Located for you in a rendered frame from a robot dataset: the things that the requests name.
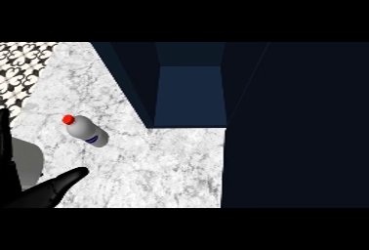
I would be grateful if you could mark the dark blue cabinet door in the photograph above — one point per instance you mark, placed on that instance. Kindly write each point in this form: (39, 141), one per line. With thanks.
(297, 130)

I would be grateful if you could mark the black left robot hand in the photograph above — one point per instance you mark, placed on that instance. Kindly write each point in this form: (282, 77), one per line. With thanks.
(39, 193)

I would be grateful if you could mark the dark blue open cabinet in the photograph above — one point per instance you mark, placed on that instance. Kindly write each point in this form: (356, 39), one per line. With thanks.
(189, 94)

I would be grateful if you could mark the white red-capped water bottle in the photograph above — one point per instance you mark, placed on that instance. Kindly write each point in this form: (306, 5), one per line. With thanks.
(86, 132)

